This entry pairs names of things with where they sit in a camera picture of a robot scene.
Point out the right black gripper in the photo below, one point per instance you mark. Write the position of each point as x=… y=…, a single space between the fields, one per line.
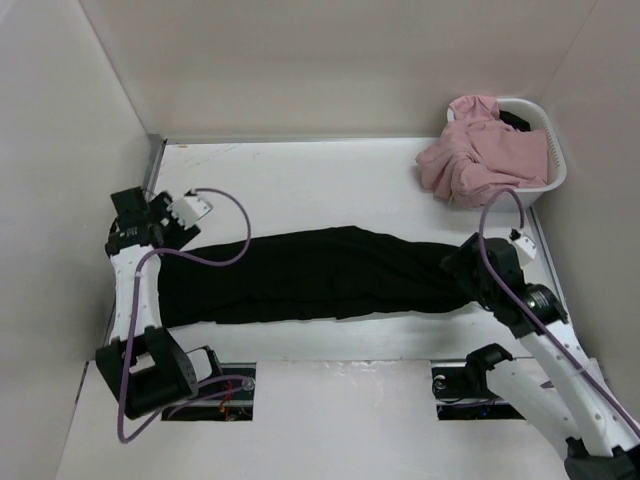
x=463 y=275

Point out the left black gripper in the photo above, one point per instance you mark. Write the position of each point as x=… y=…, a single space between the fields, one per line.
x=182 y=235

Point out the black trousers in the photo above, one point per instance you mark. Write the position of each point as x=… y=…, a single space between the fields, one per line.
x=340 y=272

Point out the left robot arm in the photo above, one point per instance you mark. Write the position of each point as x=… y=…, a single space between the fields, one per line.
x=141 y=362

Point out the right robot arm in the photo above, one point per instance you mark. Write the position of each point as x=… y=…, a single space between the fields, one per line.
x=594 y=436

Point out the pink trousers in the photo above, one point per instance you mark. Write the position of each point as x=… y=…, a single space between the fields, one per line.
x=478 y=154

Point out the black garment in basket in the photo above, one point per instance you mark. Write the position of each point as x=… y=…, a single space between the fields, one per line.
x=516 y=122

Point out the white laundry basket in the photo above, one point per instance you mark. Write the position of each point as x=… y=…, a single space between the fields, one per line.
x=538 y=119

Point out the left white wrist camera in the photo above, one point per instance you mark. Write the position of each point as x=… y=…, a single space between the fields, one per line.
x=189 y=209

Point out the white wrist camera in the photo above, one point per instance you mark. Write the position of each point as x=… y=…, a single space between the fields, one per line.
x=525 y=247
x=189 y=209

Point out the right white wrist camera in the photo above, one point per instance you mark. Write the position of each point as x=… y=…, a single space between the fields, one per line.
x=525 y=247

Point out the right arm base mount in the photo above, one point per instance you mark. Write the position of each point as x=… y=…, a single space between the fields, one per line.
x=461 y=396

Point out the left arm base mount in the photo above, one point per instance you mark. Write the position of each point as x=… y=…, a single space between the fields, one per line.
x=228 y=400

